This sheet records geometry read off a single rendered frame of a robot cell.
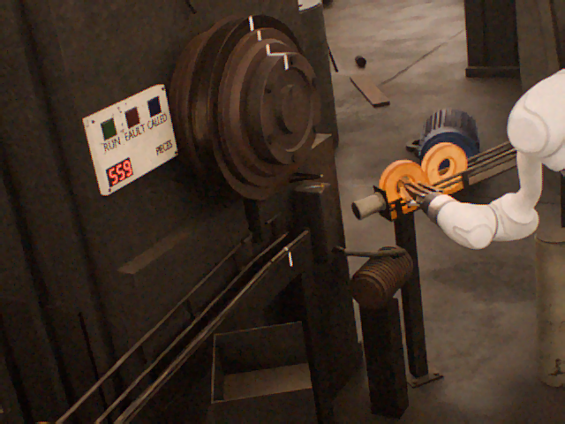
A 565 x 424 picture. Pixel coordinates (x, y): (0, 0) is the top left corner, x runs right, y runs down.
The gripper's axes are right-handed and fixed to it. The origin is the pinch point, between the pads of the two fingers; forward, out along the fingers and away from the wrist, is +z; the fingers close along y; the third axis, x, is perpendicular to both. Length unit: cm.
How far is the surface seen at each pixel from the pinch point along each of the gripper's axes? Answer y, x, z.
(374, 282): -21.8, -18.7, -18.6
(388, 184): -5.6, 1.8, -1.2
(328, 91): 84, -55, 229
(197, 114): -68, 48, -24
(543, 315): 30, -43, -32
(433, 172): 10.5, 1.1, -1.3
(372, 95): 151, -94, 300
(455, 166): 18.7, 0.8, -1.2
